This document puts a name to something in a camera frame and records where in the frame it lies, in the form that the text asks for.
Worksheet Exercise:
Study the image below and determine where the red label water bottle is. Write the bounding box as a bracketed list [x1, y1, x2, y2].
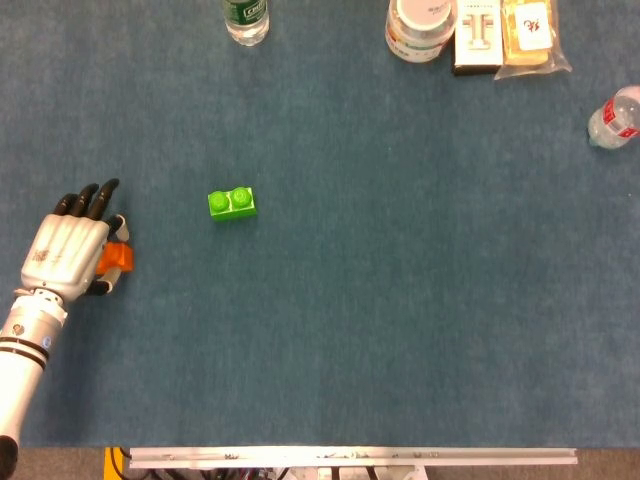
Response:
[587, 85, 640, 151]

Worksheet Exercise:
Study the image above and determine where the green label water bottle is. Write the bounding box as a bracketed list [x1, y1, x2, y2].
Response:
[222, 0, 271, 48]

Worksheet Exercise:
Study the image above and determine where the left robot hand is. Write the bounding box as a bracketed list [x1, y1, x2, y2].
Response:
[20, 178, 131, 304]

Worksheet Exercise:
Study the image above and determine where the aluminium rail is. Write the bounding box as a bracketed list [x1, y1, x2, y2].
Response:
[128, 446, 578, 470]

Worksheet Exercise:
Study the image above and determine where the orange toy brick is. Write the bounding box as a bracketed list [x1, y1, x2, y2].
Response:
[95, 241, 135, 276]

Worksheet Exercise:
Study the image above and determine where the yellow snack plastic bag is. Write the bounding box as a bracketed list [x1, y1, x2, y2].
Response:
[493, 0, 574, 82]

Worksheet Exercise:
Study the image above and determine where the yellow frame part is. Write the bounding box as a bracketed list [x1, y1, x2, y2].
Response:
[103, 446, 132, 480]

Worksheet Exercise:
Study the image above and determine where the white and black box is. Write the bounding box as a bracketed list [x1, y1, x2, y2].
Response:
[451, 0, 504, 77]

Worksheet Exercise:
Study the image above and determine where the white lid plastic jar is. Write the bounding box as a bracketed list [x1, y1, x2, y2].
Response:
[384, 0, 458, 64]

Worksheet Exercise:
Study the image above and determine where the green toy brick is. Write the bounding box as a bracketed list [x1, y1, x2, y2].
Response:
[207, 186, 259, 224]

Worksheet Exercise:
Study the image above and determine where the blue table cloth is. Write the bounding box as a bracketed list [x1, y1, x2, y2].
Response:
[0, 0, 640, 448]

